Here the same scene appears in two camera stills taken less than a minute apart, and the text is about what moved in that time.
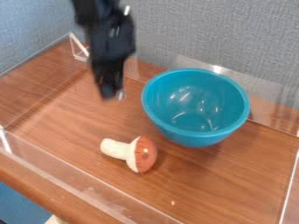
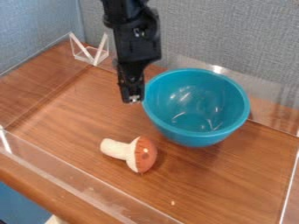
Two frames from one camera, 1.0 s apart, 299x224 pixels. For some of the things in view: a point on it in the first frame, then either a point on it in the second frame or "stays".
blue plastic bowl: (195, 105) stays
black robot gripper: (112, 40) -> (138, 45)
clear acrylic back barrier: (272, 97) stays
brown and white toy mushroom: (140, 152) stays
